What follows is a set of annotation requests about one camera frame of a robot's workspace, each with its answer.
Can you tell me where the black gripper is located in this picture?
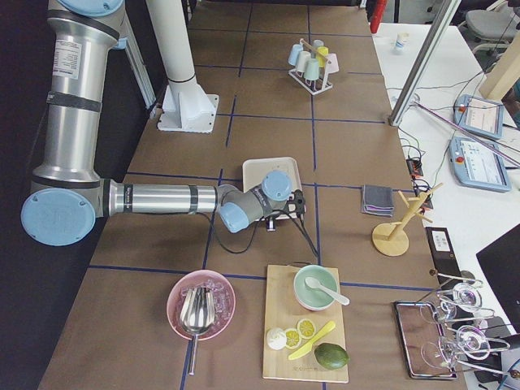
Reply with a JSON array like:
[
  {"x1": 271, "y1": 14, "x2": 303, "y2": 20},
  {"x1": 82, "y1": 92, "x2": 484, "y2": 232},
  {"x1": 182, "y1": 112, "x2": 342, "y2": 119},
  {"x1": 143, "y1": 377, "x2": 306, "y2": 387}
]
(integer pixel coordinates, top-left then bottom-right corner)
[{"x1": 266, "y1": 210, "x2": 293, "y2": 232}]

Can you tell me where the beige rabbit tray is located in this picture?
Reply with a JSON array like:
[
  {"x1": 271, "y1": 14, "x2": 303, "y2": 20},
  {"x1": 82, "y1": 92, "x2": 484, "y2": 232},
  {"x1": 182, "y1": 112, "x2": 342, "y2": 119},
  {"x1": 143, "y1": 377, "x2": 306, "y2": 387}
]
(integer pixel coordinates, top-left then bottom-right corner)
[{"x1": 242, "y1": 157, "x2": 302, "y2": 217}]

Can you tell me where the green cup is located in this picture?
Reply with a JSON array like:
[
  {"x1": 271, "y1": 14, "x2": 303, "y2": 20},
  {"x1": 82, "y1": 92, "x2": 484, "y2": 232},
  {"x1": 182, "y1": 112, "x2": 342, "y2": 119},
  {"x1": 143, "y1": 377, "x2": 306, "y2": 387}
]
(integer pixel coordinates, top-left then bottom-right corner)
[{"x1": 304, "y1": 58, "x2": 319, "y2": 81}]

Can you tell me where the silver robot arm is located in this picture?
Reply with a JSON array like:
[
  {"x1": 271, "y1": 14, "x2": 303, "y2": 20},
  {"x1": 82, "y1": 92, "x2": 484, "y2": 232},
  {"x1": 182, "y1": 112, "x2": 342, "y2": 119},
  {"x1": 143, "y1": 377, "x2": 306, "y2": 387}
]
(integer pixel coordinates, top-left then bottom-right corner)
[{"x1": 20, "y1": 1, "x2": 293, "y2": 246}]

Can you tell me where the pink cup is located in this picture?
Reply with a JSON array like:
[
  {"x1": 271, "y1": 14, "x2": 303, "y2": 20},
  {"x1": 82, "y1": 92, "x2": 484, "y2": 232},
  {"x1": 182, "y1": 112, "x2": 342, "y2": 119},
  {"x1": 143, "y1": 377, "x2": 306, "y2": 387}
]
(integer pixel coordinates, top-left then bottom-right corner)
[{"x1": 324, "y1": 53, "x2": 339, "y2": 75}]

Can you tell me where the cream white cup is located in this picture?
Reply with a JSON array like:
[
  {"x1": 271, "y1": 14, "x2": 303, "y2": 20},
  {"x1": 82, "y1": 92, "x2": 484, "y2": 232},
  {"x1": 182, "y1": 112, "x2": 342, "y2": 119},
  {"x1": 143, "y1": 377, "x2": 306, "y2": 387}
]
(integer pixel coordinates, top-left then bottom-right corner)
[{"x1": 295, "y1": 50, "x2": 311, "y2": 73}]

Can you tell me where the light blue cup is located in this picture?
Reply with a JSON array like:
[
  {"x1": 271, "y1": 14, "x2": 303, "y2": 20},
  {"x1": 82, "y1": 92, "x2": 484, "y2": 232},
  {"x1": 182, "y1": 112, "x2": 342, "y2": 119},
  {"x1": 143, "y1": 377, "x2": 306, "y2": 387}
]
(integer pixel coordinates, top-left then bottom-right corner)
[{"x1": 288, "y1": 43, "x2": 303, "y2": 67}]

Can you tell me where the yellow cup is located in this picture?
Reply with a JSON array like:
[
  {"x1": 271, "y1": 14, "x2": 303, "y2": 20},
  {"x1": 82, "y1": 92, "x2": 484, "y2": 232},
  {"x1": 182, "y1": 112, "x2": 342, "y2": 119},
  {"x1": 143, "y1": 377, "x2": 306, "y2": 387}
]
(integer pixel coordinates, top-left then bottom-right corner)
[{"x1": 315, "y1": 45, "x2": 329, "y2": 67}]

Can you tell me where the white spoon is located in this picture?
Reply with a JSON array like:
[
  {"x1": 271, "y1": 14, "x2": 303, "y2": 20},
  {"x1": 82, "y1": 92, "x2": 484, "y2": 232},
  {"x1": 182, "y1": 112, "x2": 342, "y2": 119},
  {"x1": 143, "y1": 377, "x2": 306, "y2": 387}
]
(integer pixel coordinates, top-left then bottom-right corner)
[{"x1": 305, "y1": 276, "x2": 350, "y2": 306}]

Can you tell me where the green bowl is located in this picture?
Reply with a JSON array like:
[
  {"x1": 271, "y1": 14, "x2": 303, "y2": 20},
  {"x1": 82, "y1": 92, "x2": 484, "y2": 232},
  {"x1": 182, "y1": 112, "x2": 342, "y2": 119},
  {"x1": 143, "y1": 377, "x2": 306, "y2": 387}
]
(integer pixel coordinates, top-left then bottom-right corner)
[{"x1": 293, "y1": 265, "x2": 339, "y2": 310}]

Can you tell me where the pink ice bowl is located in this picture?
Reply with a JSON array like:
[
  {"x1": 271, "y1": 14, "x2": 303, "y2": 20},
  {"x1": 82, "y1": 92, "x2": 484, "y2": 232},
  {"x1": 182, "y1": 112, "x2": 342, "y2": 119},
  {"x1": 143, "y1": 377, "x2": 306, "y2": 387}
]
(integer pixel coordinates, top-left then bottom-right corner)
[{"x1": 167, "y1": 270, "x2": 236, "y2": 340}]

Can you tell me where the metal ice scoop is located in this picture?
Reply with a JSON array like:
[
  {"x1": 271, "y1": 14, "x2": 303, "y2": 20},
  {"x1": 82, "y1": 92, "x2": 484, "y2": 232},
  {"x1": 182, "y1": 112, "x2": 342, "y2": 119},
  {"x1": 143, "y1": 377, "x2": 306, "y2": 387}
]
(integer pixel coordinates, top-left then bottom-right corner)
[{"x1": 180, "y1": 287, "x2": 215, "y2": 375}]

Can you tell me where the grey folded cloth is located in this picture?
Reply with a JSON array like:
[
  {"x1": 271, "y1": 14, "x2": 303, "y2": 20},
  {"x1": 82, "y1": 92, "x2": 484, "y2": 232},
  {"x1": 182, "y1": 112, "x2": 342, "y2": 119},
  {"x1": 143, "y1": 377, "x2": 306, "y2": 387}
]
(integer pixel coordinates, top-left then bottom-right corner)
[{"x1": 361, "y1": 184, "x2": 394, "y2": 217}]

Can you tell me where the lemon slice large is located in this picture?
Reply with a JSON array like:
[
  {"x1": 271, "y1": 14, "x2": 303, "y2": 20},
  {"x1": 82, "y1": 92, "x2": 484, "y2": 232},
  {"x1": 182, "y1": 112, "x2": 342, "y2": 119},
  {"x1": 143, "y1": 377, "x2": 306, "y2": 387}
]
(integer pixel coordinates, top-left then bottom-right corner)
[{"x1": 296, "y1": 318, "x2": 317, "y2": 340}]

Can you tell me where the wooden cutting board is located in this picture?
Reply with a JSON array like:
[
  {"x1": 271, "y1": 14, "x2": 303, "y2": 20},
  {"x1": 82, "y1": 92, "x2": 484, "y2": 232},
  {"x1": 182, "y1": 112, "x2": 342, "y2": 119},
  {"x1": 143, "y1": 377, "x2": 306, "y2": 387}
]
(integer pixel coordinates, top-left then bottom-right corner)
[{"x1": 263, "y1": 265, "x2": 349, "y2": 384}]

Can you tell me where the lemon slice small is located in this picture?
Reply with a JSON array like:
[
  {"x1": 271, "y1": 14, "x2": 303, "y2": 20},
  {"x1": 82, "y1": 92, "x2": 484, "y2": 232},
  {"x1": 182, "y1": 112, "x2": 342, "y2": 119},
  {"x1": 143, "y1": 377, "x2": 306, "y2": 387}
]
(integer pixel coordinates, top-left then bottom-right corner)
[{"x1": 284, "y1": 327, "x2": 301, "y2": 349}]

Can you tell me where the wooden mug tree stand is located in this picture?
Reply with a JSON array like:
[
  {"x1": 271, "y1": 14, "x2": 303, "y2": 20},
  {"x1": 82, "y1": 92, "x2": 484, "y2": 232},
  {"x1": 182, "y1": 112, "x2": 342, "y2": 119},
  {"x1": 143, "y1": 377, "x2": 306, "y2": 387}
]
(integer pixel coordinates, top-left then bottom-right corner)
[{"x1": 371, "y1": 183, "x2": 443, "y2": 257}]

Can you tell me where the yellow plastic knife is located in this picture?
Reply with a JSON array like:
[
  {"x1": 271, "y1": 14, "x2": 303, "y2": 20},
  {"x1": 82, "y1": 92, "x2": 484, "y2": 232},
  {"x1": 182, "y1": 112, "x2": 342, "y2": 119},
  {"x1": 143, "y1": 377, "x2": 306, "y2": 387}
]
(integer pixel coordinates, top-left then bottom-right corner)
[{"x1": 288, "y1": 320, "x2": 336, "y2": 361}]

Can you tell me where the green avocado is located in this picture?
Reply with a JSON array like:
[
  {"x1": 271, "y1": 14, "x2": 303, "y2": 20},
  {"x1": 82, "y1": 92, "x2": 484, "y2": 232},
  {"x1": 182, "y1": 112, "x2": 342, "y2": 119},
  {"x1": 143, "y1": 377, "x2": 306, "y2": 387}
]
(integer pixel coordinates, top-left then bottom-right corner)
[{"x1": 314, "y1": 343, "x2": 349, "y2": 371}]

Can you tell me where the small electronics board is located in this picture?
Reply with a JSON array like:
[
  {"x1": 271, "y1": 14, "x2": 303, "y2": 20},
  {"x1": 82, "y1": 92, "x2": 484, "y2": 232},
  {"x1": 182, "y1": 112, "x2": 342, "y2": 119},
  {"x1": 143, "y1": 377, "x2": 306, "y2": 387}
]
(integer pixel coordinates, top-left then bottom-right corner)
[{"x1": 405, "y1": 158, "x2": 423, "y2": 178}]

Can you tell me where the black box with label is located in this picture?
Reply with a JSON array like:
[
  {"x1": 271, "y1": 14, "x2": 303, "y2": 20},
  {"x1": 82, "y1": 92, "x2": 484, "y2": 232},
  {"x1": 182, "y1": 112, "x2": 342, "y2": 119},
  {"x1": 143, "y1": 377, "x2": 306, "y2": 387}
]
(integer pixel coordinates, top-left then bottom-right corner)
[{"x1": 425, "y1": 227, "x2": 461, "y2": 276}]

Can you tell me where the upper wine glass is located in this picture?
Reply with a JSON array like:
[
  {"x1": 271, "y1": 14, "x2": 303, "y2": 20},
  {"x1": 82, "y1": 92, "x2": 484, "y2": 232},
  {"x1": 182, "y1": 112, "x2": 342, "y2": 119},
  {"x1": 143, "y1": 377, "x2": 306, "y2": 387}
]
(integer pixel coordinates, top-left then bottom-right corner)
[{"x1": 414, "y1": 283, "x2": 482, "y2": 324}]

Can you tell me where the wine glass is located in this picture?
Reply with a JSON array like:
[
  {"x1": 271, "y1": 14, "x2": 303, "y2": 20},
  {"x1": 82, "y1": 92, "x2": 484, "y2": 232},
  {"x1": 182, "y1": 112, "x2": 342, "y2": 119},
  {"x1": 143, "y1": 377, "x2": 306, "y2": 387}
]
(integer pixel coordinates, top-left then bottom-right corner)
[
  {"x1": 420, "y1": 326, "x2": 491, "y2": 369},
  {"x1": 414, "y1": 283, "x2": 482, "y2": 324}
]

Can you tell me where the lower teach pendant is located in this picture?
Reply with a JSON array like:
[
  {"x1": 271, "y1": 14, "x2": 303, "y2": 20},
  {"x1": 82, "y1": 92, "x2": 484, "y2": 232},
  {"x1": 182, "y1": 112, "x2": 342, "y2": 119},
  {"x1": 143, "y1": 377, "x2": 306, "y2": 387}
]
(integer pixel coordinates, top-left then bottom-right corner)
[{"x1": 449, "y1": 136, "x2": 511, "y2": 193}]

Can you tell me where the teach pendant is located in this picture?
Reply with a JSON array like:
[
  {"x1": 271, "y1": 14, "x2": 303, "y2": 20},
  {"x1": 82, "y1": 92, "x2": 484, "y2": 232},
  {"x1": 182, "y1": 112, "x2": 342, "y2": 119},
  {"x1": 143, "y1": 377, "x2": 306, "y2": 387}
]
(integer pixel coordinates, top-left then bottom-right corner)
[
  {"x1": 453, "y1": 94, "x2": 505, "y2": 141},
  {"x1": 449, "y1": 136, "x2": 511, "y2": 193}
]

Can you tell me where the lower wine glass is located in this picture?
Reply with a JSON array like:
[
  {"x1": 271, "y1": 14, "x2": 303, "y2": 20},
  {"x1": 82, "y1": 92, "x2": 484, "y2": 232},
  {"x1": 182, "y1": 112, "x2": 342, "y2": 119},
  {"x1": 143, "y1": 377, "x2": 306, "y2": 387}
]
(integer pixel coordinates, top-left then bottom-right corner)
[{"x1": 420, "y1": 326, "x2": 491, "y2": 369}]

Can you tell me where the black laptop monitor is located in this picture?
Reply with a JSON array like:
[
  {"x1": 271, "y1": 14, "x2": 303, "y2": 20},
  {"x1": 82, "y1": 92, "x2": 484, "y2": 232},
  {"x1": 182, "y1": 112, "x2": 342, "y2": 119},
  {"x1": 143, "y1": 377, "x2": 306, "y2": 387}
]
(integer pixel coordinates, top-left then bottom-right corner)
[{"x1": 477, "y1": 229, "x2": 519, "y2": 323}]

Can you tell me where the upper teach pendant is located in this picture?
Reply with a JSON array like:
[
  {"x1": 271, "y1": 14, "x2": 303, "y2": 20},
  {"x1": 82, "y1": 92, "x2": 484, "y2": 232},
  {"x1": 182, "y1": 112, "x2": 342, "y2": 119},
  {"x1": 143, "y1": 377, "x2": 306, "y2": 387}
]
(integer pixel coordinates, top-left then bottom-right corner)
[{"x1": 453, "y1": 94, "x2": 505, "y2": 141}]

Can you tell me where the red fire extinguisher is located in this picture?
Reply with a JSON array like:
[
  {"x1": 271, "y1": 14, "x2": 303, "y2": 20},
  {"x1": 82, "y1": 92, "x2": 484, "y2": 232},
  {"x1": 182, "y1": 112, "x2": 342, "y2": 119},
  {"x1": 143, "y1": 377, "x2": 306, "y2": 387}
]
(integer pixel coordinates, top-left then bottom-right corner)
[{"x1": 370, "y1": 0, "x2": 388, "y2": 34}]

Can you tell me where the grey office chair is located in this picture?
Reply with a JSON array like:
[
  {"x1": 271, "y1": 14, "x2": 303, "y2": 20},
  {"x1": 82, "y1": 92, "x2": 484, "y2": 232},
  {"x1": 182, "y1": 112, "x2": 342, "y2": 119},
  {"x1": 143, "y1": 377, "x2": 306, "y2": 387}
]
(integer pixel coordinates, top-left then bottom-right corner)
[{"x1": 458, "y1": 1, "x2": 519, "y2": 54}]

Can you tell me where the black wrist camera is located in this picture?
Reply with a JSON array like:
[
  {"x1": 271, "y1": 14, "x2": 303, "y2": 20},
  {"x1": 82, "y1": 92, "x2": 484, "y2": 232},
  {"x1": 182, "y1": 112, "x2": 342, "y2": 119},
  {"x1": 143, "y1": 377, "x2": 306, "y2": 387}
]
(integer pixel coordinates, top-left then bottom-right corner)
[{"x1": 286, "y1": 189, "x2": 306, "y2": 217}]

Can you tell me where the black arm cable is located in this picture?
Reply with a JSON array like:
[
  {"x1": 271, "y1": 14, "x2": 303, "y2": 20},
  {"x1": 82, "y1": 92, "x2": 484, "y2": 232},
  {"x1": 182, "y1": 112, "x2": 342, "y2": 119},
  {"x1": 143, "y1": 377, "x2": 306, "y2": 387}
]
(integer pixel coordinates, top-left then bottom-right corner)
[{"x1": 197, "y1": 206, "x2": 320, "y2": 259}]

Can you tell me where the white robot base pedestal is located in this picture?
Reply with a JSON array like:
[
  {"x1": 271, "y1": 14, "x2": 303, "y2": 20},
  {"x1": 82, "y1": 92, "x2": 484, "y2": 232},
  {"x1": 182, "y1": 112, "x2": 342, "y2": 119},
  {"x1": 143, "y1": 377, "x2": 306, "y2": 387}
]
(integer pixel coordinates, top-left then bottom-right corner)
[{"x1": 147, "y1": 0, "x2": 219, "y2": 133}]

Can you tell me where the white wire cup rack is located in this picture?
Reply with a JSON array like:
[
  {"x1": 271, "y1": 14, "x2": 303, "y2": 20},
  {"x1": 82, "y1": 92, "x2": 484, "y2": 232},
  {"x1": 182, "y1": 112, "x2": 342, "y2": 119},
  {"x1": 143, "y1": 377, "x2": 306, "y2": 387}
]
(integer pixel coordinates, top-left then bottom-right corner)
[{"x1": 288, "y1": 38, "x2": 333, "y2": 96}]

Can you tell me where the aluminium frame post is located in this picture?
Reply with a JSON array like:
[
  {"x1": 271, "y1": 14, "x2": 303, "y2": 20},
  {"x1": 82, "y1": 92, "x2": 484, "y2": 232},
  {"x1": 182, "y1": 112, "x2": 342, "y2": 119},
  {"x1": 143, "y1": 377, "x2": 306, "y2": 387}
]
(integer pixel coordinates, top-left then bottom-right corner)
[{"x1": 388, "y1": 0, "x2": 461, "y2": 127}]

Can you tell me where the wire glass rack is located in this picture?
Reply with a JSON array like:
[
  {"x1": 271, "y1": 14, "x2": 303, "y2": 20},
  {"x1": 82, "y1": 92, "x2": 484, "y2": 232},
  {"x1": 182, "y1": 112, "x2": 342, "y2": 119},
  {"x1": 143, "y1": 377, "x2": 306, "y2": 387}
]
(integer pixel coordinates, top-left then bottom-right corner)
[{"x1": 430, "y1": 269, "x2": 519, "y2": 382}]

